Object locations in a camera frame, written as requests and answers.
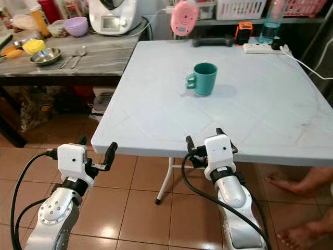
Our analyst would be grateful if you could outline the orange black device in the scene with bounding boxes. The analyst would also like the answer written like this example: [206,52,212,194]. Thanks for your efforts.
[235,21,254,46]

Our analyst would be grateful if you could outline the clear blue water bottle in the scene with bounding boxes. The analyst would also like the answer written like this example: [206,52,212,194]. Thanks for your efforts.
[260,0,289,44]

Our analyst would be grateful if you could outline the white metal table leg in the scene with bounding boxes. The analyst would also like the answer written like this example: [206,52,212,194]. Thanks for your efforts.
[155,157,175,205]

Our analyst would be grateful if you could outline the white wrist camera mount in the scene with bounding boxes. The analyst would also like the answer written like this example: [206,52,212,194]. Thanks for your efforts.
[57,143,92,183]
[203,134,236,175]

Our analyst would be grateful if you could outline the steel fork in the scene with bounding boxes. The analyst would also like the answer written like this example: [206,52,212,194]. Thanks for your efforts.
[60,49,79,69]

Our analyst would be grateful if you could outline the patterned sack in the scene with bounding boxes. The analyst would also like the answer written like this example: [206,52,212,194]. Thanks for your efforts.
[17,86,55,131]

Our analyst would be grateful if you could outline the purple plastic bowl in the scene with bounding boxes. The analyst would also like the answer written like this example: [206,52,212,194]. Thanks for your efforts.
[63,17,89,38]

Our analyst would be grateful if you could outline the stainless steel plate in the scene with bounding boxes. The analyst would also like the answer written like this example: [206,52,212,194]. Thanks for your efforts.
[30,48,62,67]

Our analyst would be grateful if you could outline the teal mug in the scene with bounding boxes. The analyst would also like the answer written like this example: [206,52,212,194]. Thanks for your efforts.
[186,62,218,97]

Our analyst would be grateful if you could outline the white plastic bin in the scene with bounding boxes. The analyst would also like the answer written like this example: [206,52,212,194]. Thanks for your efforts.
[91,86,110,123]

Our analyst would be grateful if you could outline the clear lidded food container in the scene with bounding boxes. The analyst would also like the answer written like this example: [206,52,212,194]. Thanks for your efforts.
[48,20,68,38]

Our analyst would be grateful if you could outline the steel spoon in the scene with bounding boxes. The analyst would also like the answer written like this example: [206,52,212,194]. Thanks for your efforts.
[71,46,87,70]

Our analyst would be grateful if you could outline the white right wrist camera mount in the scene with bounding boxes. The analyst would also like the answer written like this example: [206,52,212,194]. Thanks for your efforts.
[203,134,236,175]

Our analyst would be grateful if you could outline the pink plastic basket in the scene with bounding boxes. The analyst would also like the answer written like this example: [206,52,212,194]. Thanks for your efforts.
[284,0,328,17]

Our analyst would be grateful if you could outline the black dumbbell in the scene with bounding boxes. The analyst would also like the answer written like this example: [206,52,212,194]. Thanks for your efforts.
[193,35,236,48]

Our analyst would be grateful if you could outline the pink round fan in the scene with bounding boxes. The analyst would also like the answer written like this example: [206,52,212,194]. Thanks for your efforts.
[170,0,199,37]

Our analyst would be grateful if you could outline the red canister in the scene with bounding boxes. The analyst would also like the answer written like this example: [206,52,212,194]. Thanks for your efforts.
[37,0,63,25]

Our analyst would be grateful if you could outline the yellow plastic bowl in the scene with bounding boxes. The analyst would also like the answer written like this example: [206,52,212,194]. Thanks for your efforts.
[22,39,46,55]

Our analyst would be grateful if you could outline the beige plastic bag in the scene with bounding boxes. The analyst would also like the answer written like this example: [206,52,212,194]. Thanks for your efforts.
[11,14,38,31]

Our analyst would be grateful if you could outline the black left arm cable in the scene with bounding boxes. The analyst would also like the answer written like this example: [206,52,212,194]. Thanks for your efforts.
[10,149,59,250]
[15,198,47,250]

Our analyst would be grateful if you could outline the orange sauce bottle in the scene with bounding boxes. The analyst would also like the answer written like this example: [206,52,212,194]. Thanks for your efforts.
[30,5,51,38]

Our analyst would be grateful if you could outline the bare human foot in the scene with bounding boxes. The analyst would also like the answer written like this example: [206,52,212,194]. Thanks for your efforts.
[265,167,333,197]
[276,219,333,250]

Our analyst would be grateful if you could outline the white plastic basket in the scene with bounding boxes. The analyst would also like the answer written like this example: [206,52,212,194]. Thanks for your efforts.
[216,0,267,20]

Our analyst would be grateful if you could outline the white power strip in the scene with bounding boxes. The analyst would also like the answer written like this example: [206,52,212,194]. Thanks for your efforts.
[242,43,291,55]

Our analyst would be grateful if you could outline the white kitchen cooking machine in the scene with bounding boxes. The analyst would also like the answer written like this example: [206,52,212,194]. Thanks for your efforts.
[88,0,141,36]

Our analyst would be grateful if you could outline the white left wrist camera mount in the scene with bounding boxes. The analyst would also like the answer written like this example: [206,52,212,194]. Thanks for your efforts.
[57,143,92,183]

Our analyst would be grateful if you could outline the white power strip cable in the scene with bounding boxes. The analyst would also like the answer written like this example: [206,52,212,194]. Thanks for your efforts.
[281,46,333,80]

